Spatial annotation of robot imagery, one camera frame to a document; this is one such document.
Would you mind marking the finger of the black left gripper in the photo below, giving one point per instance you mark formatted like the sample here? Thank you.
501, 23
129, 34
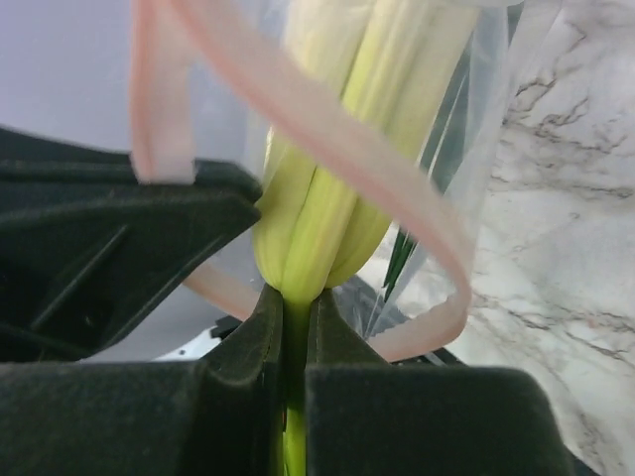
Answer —
87, 253

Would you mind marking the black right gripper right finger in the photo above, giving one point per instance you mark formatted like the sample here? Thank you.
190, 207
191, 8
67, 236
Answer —
366, 416

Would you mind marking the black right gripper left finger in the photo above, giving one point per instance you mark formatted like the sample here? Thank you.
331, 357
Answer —
218, 415

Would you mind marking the green onion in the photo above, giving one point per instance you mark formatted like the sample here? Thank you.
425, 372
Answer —
401, 252

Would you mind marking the pale green celery stalk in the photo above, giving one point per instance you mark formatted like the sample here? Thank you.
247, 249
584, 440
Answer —
389, 64

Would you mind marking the clear zip top bag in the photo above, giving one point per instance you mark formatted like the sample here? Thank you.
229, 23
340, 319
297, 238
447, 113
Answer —
436, 200

